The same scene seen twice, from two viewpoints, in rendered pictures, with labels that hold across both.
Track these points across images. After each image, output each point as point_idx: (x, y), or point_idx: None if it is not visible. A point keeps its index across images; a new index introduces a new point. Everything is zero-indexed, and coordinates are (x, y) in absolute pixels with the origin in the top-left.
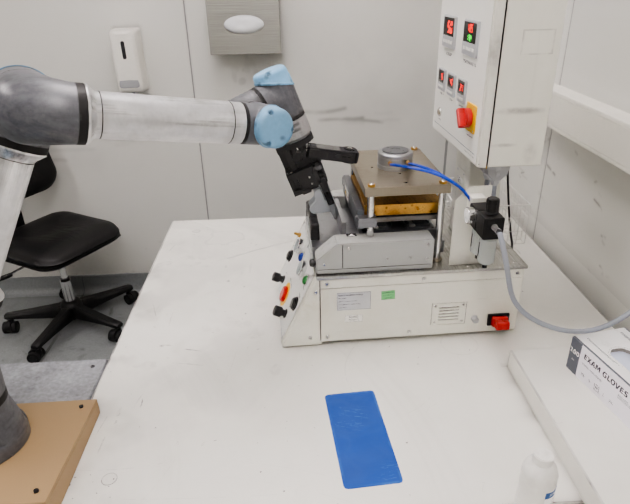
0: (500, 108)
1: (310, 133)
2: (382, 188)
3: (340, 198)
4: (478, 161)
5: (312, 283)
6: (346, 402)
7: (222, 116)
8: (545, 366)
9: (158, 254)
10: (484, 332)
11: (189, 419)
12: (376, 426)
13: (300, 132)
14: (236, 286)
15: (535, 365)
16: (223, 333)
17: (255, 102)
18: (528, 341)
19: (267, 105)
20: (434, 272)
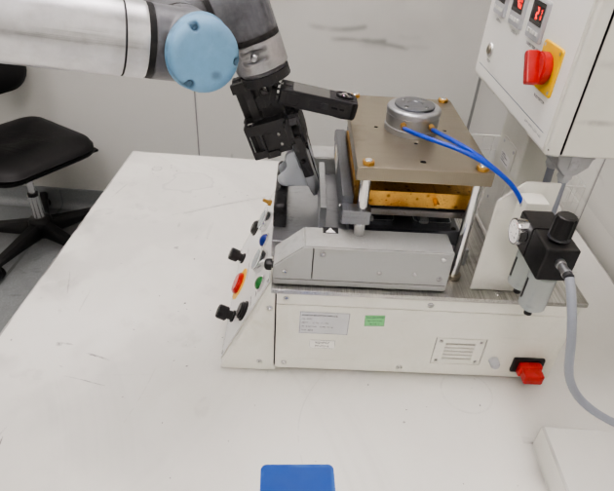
0: (608, 58)
1: (285, 65)
2: (385, 169)
3: (328, 161)
4: (549, 145)
5: (265, 293)
6: (289, 483)
7: (100, 24)
8: (594, 467)
9: (100, 197)
10: (503, 376)
11: (56, 486)
12: None
13: (267, 62)
14: (184, 257)
15: (578, 463)
16: (147, 332)
17: (182, 5)
18: (564, 400)
19: (192, 12)
20: (446, 299)
